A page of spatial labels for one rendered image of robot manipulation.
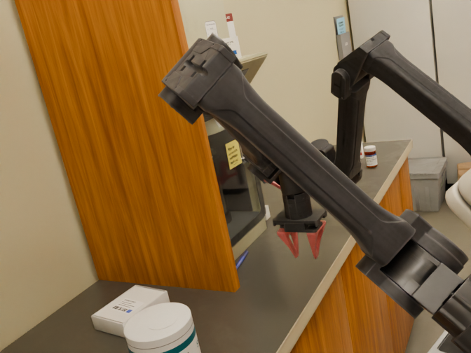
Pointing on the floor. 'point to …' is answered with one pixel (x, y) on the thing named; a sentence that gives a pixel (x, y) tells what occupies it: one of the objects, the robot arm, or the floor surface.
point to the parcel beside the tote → (462, 169)
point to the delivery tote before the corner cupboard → (427, 182)
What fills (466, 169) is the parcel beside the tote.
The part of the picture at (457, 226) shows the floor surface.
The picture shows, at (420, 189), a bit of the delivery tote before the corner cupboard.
